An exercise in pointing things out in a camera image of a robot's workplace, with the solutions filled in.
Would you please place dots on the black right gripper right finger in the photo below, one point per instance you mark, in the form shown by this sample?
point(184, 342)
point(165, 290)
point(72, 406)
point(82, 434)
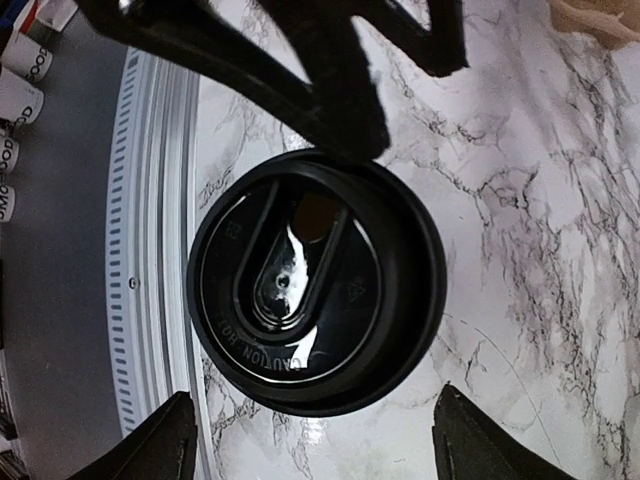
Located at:
point(468, 444)

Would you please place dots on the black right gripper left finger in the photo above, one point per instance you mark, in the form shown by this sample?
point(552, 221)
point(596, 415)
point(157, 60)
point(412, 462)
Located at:
point(162, 447)

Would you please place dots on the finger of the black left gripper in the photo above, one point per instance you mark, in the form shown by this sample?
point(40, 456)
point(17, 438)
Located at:
point(336, 108)
point(438, 50)

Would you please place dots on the black plastic cup lid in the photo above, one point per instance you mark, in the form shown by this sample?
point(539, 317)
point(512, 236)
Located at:
point(316, 287)

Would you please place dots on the brown cardboard cup carrier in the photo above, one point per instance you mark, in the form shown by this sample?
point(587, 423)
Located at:
point(613, 23)

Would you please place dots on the spare lidded cup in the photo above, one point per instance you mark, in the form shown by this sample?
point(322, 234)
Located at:
point(20, 102)
point(10, 149)
point(26, 57)
point(7, 202)

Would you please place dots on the spare lidded cup front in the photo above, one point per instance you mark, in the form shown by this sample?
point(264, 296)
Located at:
point(26, 57)

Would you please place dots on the aluminium front rail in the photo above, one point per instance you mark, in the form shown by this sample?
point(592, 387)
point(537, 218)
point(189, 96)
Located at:
point(149, 228)

